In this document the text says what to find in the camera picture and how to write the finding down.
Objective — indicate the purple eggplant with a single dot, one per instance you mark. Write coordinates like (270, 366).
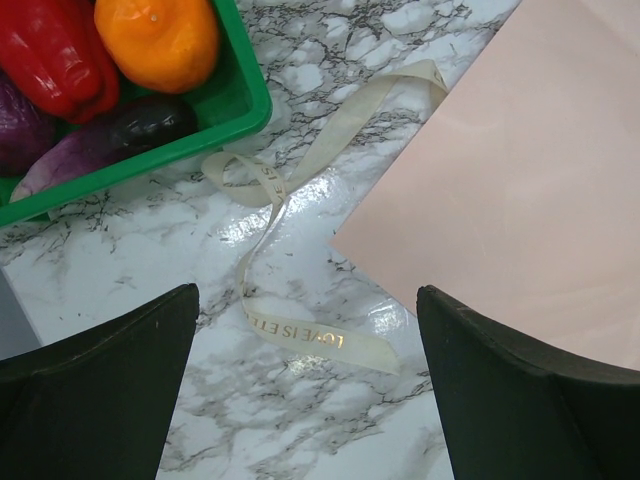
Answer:
(136, 127)

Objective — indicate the green plastic tray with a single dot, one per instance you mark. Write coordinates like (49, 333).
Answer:
(232, 104)

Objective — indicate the cream ribbon gold lettering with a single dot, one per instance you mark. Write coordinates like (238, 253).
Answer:
(254, 183)

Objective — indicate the purple onion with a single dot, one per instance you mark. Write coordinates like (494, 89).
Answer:
(27, 132)

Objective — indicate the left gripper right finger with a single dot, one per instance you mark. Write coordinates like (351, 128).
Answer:
(514, 407)

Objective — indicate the pink wrapping paper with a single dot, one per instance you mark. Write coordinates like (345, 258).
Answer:
(520, 195)

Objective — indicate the orange fruit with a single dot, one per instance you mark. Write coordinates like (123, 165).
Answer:
(162, 45)

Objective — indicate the red bell pepper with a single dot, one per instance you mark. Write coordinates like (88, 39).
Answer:
(53, 53)

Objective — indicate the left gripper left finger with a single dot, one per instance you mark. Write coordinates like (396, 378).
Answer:
(98, 404)

